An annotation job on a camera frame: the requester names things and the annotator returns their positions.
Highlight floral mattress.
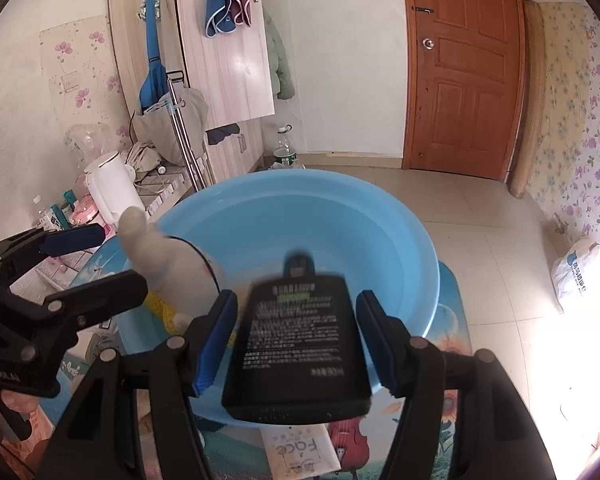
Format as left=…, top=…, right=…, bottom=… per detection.
left=509, top=0, right=598, bottom=200

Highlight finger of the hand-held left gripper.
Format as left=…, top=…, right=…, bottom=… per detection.
left=0, top=224, right=106, bottom=291
left=0, top=270, right=149, bottom=366

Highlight blue hanging bag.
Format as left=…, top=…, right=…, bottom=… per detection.
left=139, top=0, right=170, bottom=113

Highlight green hanging jacket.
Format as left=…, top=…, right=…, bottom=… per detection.
left=265, top=12, right=296, bottom=101

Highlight white electric kettle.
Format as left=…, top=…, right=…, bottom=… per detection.
left=83, top=151, right=148, bottom=226

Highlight teal tube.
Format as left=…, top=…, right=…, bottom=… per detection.
left=50, top=190, right=76, bottom=231

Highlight person's left hand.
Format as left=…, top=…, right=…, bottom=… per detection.
left=1, top=390, right=43, bottom=413

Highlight light wooden wardrobe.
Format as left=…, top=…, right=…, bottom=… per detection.
left=107, top=0, right=276, bottom=191

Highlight yellow mesh sponge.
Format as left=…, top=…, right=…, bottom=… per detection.
left=147, top=290, right=186, bottom=336

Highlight scenery printed desktop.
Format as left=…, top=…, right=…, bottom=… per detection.
left=55, top=237, right=476, bottom=480

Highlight white labelled bottle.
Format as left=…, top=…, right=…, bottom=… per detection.
left=34, top=205, right=56, bottom=233

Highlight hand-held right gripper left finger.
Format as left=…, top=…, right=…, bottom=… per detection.
left=35, top=290, right=241, bottom=480

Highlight white paper packet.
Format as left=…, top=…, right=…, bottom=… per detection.
left=260, top=422, right=341, bottom=478

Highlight brown wooden door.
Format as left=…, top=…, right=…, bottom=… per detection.
left=400, top=0, right=526, bottom=183

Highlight beige crumpled cloth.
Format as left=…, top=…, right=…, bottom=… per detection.
left=125, top=141, right=163, bottom=181

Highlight metal rack pole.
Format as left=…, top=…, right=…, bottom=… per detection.
left=166, top=71, right=216, bottom=192

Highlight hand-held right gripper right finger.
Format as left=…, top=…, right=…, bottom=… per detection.
left=355, top=290, right=561, bottom=480

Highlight pink drinking cup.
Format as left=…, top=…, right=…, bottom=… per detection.
left=72, top=195, right=101, bottom=226

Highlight blue plastic basin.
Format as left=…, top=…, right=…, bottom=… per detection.
left=117, top=169, right=441, bottom=431

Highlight large clear water bottle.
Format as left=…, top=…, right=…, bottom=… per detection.
left=271, top=124, right=301, bottom=171

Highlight black bottle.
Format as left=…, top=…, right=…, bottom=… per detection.
left=221, top=249, right=373, bottom=423

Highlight grey hanging bag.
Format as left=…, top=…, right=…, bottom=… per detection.
left=132, top=87, right=210, bottom=168

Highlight white plastic bag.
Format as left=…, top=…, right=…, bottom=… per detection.
left=550, top=235, right=600, bottom=316

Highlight cream plush toy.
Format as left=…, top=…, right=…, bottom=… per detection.
left=117, top=206, right=227, bottom=336

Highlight dark garment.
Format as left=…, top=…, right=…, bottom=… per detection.
left=205, top=122, right=241, bottom=145

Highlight crumpled clear plastic container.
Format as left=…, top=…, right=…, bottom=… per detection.
left=65, top=124, right=126, bottom=161

